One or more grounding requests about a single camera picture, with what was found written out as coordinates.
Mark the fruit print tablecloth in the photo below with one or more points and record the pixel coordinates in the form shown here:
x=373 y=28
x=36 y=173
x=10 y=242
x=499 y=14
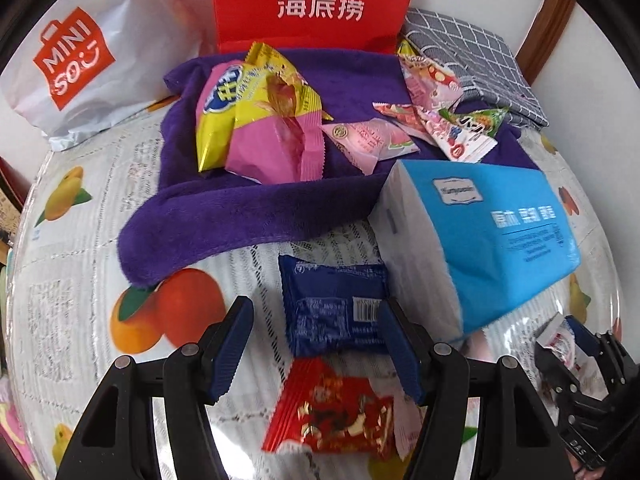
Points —
x=75 y=300

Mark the red gold snack packet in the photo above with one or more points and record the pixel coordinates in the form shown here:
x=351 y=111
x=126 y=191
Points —
x=325 y=410

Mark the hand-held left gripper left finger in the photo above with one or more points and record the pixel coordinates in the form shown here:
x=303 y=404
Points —
x=230 y=355

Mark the white shopping bag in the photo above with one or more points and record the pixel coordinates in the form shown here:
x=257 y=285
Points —
x=130 y=60

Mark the large pink snack bag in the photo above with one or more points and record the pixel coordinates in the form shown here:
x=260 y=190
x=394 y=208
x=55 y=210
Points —
x=270 y=155

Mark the dark red box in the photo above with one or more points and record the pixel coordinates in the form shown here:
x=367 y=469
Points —
x=10 y=180

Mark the light pink triangular packet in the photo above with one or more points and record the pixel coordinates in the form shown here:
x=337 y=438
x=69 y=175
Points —
x=365 y=147

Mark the pink panda snack packet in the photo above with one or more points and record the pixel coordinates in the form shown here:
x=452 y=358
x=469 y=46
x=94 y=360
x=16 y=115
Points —
x=430 y=82

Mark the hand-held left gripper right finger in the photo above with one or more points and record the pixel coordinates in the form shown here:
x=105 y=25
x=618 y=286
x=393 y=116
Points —
x=400 y=355

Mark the dark blue snack packet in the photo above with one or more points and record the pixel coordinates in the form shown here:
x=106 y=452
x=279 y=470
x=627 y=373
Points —
x=325 y=310

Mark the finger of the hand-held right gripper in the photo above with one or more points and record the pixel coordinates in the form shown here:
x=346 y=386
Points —
x=555 y=375
x=582 y=332

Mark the large yellow blue snack bag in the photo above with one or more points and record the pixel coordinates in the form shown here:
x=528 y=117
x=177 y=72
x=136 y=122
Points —
x=215 y=125

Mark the grey checked folded cloth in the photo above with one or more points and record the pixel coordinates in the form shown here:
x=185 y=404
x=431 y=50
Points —
x=480 y=55

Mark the pink printed object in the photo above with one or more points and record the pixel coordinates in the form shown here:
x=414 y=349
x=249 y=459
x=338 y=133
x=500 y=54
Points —
x=10 y=425

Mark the small white red packet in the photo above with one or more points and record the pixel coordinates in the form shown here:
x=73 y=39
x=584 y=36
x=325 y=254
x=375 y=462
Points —
x=557 y=340

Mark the white red snack packet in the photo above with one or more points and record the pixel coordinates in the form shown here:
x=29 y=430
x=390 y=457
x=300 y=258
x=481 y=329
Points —
x=462 y=147

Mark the blue tissue pack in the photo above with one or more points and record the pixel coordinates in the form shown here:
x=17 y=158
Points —
x=500 y=250

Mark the red triangular snack packet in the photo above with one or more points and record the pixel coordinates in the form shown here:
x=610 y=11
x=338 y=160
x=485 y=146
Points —
x=400 y=112

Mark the purple towel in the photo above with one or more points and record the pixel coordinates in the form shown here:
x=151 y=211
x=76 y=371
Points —
x=200 y=200

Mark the green triangular snack packet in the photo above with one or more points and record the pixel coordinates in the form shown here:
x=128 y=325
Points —
x=482 y=120

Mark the brown wooden frame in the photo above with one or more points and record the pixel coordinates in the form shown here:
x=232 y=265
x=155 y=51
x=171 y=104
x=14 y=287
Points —
x=550 y=25

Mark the red paper bag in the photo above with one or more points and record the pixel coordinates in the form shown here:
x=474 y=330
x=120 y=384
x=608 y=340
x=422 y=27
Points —
x=250 y=10

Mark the yellow green snack packet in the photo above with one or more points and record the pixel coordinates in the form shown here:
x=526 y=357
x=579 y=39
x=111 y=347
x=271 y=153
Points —
x=406 y=50

